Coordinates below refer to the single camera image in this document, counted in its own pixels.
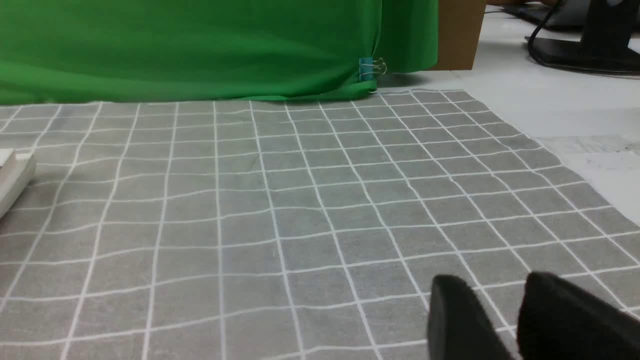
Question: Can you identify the blue binder clip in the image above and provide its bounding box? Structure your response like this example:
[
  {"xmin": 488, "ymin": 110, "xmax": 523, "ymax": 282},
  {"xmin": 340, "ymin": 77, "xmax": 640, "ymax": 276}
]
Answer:
[{"xmin": 358, "ymin": 57, "xmax": 387, "ymax": 82}]

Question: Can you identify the brown cardboard box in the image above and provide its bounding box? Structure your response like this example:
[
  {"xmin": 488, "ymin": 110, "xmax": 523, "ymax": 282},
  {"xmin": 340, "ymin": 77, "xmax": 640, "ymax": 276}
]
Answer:
[{"xmin": 429, "ymin": 0, "xmax": 487, "ymax": 71}]

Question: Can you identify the green backdrop cloth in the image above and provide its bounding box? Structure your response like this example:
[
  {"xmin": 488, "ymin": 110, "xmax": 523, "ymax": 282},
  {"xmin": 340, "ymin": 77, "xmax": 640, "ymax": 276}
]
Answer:
[{"xmin": 0, "ymin": 0, "xmax": 439, "ymax": 105}]

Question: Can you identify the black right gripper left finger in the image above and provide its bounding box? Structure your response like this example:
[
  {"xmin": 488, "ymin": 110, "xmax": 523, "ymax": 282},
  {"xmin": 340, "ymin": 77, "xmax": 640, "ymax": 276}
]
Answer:
[{"xmin": 426, "ymin": 275, "xmax": 513, "ymax": 360}]

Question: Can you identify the grey checked tablecloth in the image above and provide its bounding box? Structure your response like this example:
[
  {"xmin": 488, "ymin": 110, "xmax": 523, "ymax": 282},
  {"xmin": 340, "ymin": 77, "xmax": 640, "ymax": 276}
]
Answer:
[{"xmin": 1, "ymin": 89, "xmax": 639, "ymax": 360}]

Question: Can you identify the black monitor stand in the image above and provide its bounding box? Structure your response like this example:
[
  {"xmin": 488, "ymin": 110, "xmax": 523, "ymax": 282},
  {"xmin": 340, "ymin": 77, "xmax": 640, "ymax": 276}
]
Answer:
[{"xmin": 526, "ymin": 0, "xmax": 640, "ymax": 76}]

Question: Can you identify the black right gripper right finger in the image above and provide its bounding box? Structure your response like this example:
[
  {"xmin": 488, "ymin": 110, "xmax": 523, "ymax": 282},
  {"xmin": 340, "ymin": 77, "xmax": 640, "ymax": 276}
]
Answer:
[{"xmin": 516, "ymin": 272, "xmax": 640, "ymax": 360}]

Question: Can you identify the white self-driving book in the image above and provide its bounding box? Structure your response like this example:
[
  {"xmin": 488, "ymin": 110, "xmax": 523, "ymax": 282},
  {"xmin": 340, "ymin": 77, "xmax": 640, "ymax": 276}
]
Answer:
[{"xmin": 0, "ymin": 148, "xmax": 37, "ymax": 218}]

